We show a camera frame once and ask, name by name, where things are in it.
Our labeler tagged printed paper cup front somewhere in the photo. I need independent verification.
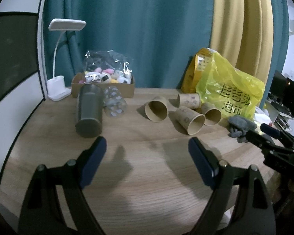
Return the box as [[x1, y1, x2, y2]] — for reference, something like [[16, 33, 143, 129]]
[[175, 106, 205, 135]]

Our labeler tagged brown paper cup right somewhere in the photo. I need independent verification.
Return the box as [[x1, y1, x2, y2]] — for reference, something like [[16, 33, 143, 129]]
[[200, 102, 221, 126]]

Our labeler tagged beige yellow curtain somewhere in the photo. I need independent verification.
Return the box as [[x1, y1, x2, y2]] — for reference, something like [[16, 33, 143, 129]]
[[210, 0, 273, 83]]

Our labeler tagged teal curtain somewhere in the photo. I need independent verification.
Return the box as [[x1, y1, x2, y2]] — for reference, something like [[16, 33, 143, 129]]
[[43, 0, 214, 88]]

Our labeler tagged white crumpled tissue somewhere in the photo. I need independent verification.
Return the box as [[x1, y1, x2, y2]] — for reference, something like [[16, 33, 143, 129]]
[[253, 106, 272, 125]]

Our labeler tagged grey metal tumbler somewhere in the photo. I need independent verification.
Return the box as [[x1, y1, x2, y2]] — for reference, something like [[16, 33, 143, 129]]
[[75, 84, 103, 138]]

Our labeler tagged clear bag of toys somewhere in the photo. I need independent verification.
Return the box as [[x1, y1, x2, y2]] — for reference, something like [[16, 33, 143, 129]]
[[83, 50, 133, 84]]

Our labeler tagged brown paper cup left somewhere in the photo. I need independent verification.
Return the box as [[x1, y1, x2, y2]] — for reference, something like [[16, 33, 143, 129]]
[[144, 96, 168, 122]]

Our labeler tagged brown cardboard box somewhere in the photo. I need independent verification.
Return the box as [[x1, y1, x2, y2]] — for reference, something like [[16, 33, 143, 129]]
[[71, 73, 135, 98]]

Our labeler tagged white desk lamp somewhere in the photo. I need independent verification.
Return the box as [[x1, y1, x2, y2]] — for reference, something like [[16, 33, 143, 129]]
[[46, 18, 86, 102]]

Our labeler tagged printed paper cup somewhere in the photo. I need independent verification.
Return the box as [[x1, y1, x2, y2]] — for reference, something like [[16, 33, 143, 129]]
[[175, 106, 205, 135], [177, 93, 201, 109]]

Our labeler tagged orange paper package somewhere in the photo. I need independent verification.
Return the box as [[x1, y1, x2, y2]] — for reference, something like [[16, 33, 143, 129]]
[[181, 48, 215, 93]]

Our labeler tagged printed paper cup rear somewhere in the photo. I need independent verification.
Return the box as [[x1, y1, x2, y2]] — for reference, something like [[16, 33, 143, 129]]
[[177, 93, 201, 109]]

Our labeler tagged black monitor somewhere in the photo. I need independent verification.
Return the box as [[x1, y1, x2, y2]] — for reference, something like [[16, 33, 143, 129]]
[[268, 71, 294, 118]]

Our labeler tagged grey cloth glove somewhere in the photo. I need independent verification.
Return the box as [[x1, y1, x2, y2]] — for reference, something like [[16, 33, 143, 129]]
[[227, 115, 257, 143]]

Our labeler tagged yellow plastic shopping bag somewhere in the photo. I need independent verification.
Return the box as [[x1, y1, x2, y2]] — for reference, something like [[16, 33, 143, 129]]
[[195, 52, 265, 119]]

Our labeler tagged brown paper cup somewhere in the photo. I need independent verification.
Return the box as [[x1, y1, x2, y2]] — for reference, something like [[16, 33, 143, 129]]
[[144, 96, 168, 122], [200, 102, 221, 126]]

